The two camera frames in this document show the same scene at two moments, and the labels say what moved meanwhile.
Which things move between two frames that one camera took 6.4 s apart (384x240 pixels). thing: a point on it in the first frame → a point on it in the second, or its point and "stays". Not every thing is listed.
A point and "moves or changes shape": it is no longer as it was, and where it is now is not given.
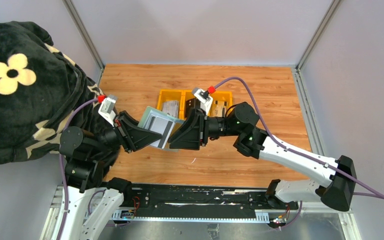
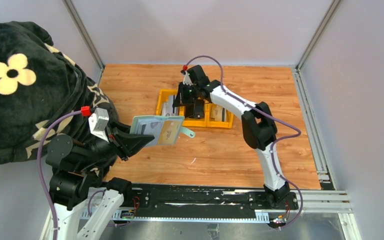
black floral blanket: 29,90 stays
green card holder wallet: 150,111 moves or changes shape
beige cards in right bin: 219,108 stays
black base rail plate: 146,197 stays
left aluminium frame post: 70,8 stays
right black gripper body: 204,127 → 186,96
